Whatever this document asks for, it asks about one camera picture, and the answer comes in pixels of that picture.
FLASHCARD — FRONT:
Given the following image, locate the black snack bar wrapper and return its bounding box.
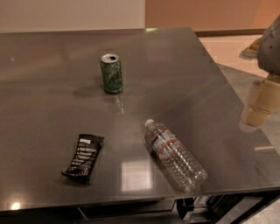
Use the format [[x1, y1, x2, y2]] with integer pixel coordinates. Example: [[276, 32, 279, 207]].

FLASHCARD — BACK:
[[61, 134, 104, 183]]

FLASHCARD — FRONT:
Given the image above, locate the black equipment under table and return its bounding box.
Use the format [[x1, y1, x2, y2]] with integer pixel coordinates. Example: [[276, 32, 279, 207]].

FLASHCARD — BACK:
[[176, 194, 265, 224]]

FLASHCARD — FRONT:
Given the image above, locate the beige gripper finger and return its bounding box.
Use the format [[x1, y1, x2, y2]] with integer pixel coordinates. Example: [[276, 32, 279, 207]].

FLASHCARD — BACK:
[[241, 73, 280, 128]]

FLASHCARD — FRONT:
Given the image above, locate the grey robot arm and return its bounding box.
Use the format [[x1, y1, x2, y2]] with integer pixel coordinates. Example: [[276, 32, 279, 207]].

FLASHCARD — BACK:
[[240, 16, 280, 132]]

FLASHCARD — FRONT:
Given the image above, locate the clear plastic water bottle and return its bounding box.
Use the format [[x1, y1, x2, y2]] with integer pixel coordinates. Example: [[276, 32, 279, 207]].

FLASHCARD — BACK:
[[144, 119, 207, 192]]

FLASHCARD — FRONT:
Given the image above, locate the green soda can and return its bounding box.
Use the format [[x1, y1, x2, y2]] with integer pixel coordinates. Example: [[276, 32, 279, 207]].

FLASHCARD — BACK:
[[101, 53, 123, 94]]

